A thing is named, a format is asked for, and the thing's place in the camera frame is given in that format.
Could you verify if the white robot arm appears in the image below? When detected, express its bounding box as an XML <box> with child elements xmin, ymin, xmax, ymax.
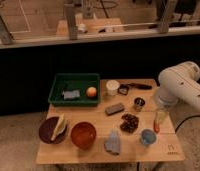
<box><xmin>153</xmin><ymin>61</ymin><xmax>200</xmax><ymax>112</ymax></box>

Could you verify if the small metal cup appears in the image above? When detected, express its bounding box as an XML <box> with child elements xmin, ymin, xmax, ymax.
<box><xmin>133</xmin><ymin>97</ymin><xmax>145</xmax><ymax>112</ymax></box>

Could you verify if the white paper cup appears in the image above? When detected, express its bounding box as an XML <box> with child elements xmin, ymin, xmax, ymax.
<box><xmin>106</xmin><ymin>80</ymin><xmax>120</xmax><ymax>96</ymax></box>

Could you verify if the blue ceramic mug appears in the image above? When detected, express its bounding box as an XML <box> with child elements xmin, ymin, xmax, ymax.
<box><xmin>140</xmin><ymin>129</ymin><xmax>157</xmax><ymax>146</ymax></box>

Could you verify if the wooden table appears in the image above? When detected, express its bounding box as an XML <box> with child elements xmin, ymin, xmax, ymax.
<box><xmin>36</xmin><ymin>79</ymin><xmax>184</xmax><ymax>164</ymax></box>

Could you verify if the dark grey rectangular block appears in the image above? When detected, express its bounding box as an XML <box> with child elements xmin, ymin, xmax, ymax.
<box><xmin>105</xmin><ymin>103</ymin><xmax>125</xmax><ymax>116</ymax></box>

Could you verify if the small black square box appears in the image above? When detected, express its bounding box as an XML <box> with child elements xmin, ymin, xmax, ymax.
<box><xmin>118</xmin><ymin>84</ymin><xmax>129</xmax><ymax>95</ymax></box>

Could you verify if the light blue crumpled cloth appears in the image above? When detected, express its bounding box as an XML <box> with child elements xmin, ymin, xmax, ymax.
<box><xmin>104</xmin><ymin>130</ymin><xmax>121</xmax><ymax>155</ymax></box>

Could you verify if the peach apple fruit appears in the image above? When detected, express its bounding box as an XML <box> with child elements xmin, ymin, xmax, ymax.
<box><xmin>86</xmin><ymin>87</ymin><xmax>97</xmax><ymax>98</ymax></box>

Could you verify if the orange red bowl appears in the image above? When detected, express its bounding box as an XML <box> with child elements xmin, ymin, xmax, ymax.
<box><xmin>71</xmin><ymin>122</ymin><xmax>97</xmax><ymax>150</ymax></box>

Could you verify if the green plastic tray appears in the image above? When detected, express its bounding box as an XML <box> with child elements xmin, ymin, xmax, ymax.
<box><xmin>48</xmin><ymin>73</ymin><xmax>100</xmax><ymax>107</ymax></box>

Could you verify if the yellow banana slice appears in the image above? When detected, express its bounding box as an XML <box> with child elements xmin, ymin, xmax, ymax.
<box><xmin>51</xmin><ymin>114</ymin><xmax>67</xmax><ymax>141</ymax></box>

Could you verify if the dark brown plate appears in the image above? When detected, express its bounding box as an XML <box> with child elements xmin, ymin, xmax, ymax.
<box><xmin>39</xmin><ymin>117</ymin><xmax>68</xmax><ymax>144</ymax></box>

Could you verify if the black cable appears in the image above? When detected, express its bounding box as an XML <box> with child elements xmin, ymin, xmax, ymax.
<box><xmin>174</xmin><ymin>114</ymin><xmax>200</xmax><ymax>133</ymax></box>

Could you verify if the black handled tool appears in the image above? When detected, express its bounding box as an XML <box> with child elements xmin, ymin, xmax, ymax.
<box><xmin>126</xmin><ymin>83</ymin><xmax>152</xmax><ymax>90</ymax></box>

